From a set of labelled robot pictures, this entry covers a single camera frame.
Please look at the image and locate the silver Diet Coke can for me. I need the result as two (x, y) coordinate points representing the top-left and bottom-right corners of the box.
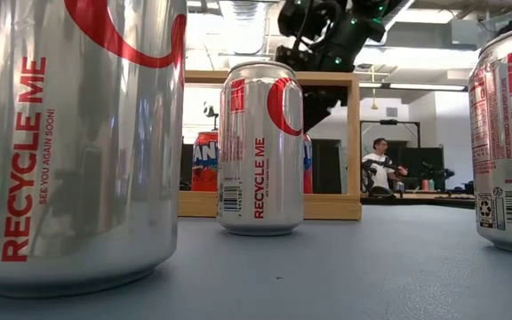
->
(215, 60), (305, 236)
(0, 0), (189, 298)
(468, 21), (512, 258)

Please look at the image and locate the dark red soda can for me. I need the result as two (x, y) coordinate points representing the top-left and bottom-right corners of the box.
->
(190, 130), (220, 192)

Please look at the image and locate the ceiling light strip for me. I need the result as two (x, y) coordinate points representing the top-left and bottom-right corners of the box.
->
(357, 82), (467, 92)

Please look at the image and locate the person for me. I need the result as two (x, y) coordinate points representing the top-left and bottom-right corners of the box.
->
(361, 137), (409, 196)

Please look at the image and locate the wooden slatted shelf rack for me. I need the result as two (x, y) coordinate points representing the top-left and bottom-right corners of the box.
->
(178, 69), (363, 221)

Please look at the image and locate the small black device on pole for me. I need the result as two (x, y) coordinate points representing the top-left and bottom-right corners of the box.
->
(202, 101), (220, 132)

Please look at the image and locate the grey ceiling unit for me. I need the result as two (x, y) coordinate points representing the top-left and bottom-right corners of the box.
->
(450, 17), (480, 45)

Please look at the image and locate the wooden desk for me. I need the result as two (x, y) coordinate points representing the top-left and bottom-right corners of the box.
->
(361, 191), (476, 209)

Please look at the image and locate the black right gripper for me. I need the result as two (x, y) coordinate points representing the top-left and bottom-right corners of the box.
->
(276, 21), (388, 133)

